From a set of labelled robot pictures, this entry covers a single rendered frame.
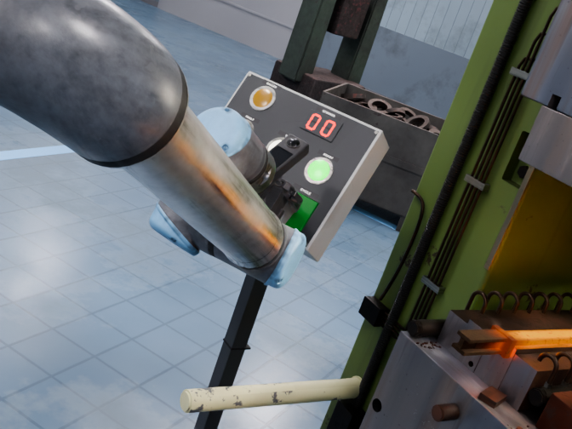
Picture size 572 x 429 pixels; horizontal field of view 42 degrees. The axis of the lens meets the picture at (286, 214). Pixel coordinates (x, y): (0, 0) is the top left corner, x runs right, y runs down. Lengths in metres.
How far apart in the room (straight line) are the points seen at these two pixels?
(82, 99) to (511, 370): 0.90
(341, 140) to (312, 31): 5.27
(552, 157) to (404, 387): 0.47
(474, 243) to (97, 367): 1.53
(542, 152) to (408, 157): 3.68
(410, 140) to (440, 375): 3.68
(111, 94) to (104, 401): 1.99
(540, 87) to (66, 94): 0.88
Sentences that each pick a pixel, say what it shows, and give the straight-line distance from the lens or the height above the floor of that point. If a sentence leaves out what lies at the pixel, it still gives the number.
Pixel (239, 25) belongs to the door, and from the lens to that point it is 11.22.
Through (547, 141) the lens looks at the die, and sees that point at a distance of 1.27.
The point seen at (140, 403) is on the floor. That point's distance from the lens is 2.55.
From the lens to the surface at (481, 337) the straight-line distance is 1.23.
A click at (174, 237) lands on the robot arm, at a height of 1.03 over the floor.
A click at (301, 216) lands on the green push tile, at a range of 1.46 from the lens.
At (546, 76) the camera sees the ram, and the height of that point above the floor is 1.41.
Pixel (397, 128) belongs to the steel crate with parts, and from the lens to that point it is 4.91.
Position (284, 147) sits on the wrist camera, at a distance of 1.34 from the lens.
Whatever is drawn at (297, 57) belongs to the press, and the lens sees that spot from 6.81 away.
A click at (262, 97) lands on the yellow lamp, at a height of 1.17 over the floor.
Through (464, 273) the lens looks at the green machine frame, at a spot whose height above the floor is 0.99.
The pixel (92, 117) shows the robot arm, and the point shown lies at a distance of 0.59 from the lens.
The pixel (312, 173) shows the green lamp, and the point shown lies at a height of 1.08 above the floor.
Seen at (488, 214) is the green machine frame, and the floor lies 1.12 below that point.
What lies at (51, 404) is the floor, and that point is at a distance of 2.46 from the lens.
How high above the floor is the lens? 1.47
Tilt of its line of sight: 19 degrees down
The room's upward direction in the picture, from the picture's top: 19 degrees clockwise
